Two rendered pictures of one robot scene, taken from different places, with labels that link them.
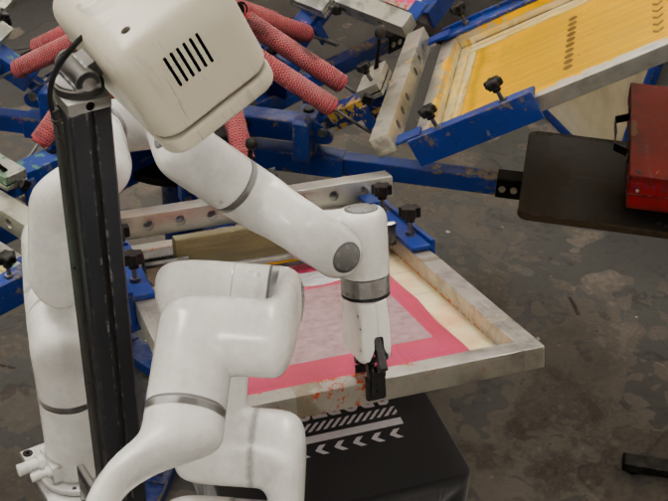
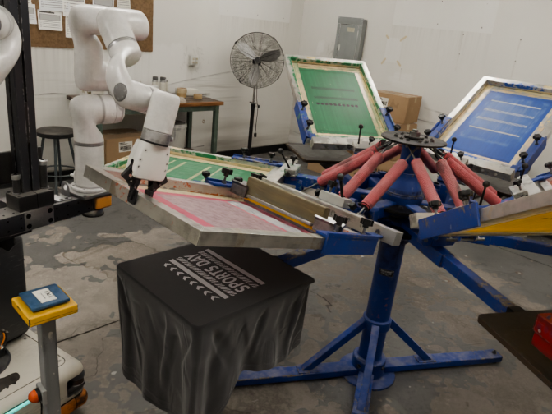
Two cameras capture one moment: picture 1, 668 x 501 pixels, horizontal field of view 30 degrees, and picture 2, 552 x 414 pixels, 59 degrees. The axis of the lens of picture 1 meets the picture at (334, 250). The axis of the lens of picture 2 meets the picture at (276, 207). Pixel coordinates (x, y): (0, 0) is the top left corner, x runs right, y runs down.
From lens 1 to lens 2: 1.97 m
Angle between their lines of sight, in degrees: 57
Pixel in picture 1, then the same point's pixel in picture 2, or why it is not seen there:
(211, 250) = (258, 189)
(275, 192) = (120, 50)
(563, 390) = not seen: outside the picture
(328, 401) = (119, 190)
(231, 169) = (110, 30)
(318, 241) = (111, 74)
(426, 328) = not seen: hidden behind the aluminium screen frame
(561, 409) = not seen: outside the picture
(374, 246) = (151, 107)
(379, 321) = (135, 150)
